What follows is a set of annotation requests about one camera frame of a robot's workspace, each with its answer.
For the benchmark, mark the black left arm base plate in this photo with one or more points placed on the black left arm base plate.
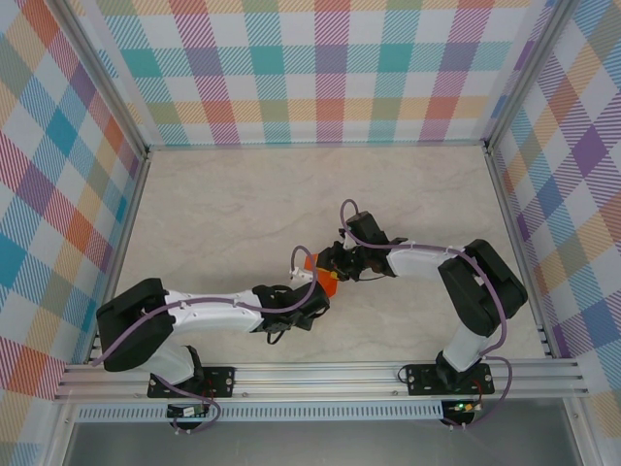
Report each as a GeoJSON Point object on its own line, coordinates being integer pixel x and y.
{"type": "Point", "coordinates": [223, 381]}

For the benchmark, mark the long aluminium mounting rail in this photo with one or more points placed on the long aluminium mounting rail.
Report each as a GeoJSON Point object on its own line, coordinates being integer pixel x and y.
{"type": "Point", "coordinates": [315, 378]}

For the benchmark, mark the small circuit board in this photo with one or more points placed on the small circuit board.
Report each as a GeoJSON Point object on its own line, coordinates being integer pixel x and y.
{"type": "Point", "coordinates": [463, 407]}
{"type": "Point", "coordinates": [186, 411]}

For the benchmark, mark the orange paper sheet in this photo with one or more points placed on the orange paper sheet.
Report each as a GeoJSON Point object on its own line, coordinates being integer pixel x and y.
{"type": "Point", "coordinates": [330, 286]}

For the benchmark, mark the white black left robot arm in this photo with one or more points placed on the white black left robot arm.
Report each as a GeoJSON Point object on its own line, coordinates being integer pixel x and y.
{"type": "Point", "coordinates": [218, 310]}

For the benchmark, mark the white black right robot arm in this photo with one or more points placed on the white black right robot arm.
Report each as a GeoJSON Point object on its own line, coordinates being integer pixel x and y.
{"type": "Point", "coordinates": [417, 262]}

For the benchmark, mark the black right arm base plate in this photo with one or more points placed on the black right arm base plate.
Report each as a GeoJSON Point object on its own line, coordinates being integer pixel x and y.
{"type": "Point", "coordinates": [417, 381]}

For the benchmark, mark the aluminium frame post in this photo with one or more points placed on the aluminium frame post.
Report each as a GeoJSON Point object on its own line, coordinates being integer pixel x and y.
{"type": "Point", "coordinates": [107, 73]}
{"type": "Point", "coordinates": [529, 73]}

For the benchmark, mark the aluminium frame cross bar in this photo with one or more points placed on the aluminium frame cross bar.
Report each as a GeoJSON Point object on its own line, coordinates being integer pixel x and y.
{"type": "Point", "coordinates": [315, 145]}

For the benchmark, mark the aluminium frame side rail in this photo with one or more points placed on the aluminium frame side rail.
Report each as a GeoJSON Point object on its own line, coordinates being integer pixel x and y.
{"type": "Point", "coordinates": [516, 242]}
{"type": "Point", "coordinates": [124, 242]}

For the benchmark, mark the grey metal panel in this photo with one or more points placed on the grey metal panel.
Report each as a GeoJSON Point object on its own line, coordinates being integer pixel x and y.
{"type": "Point", "coordinates": [315, 444]}

